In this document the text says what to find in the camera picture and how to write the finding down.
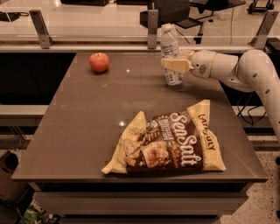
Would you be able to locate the red apple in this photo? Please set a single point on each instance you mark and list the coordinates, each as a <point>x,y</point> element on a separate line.
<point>99,62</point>

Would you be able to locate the clear plastic water bottle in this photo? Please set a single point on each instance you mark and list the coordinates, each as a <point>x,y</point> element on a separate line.
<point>170,49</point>

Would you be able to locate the left metal glass bracket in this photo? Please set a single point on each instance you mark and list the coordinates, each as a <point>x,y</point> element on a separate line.
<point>44,38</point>

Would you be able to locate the green patterned bag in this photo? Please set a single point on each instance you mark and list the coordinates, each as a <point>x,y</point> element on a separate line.
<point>36,214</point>

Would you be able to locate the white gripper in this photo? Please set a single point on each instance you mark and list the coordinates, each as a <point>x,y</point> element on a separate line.
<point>201,65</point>

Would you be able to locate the glass barrier panel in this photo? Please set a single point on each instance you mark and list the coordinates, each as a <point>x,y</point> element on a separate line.
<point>114,22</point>

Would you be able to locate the metal glass bracket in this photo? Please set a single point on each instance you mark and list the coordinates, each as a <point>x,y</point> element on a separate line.
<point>260,39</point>
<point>152,28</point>
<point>44,38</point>

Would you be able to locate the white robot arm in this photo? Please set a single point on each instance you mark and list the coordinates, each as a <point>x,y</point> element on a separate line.
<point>253,71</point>

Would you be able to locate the dark bin on floor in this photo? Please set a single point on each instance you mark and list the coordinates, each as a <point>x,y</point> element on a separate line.
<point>10,189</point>

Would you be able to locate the sea salt chips bag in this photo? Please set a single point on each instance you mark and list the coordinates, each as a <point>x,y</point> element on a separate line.
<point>176,141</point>

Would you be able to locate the middle metal glass bracket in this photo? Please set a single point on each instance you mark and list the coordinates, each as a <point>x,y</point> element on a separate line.
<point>152,28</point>

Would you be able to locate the right metal glass bracket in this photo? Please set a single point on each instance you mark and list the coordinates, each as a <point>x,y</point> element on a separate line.
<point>260,39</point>

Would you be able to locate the black office chair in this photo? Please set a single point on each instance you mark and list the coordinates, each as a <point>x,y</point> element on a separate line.
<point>177,11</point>

